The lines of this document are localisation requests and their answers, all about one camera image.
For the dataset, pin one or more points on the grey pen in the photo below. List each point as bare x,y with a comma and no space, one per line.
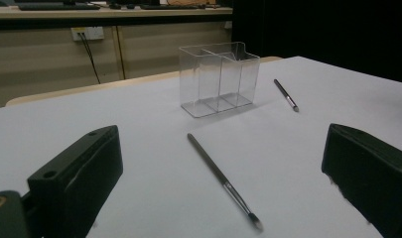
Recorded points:
218,172

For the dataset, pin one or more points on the black keyboard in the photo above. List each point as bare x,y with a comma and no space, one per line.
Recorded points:
56,6
170,6

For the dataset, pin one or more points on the white wall power outlet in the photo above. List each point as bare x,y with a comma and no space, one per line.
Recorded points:
92,33

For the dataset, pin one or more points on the clear acrylic organizer box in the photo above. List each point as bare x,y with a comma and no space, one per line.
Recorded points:
219,82

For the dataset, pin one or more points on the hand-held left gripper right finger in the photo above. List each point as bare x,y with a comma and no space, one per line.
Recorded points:
370,172

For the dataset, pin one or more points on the black computer mouse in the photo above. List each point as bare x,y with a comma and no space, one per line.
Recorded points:
114,6

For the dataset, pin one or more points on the long beige counter desk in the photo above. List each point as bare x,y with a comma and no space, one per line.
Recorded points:
122,13

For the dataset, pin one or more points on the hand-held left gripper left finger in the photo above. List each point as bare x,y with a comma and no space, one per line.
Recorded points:
76,178

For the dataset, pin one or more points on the black pen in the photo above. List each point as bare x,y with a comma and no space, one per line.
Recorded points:
285,95

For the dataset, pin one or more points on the white table cover board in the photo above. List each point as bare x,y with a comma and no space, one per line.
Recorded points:
149,119

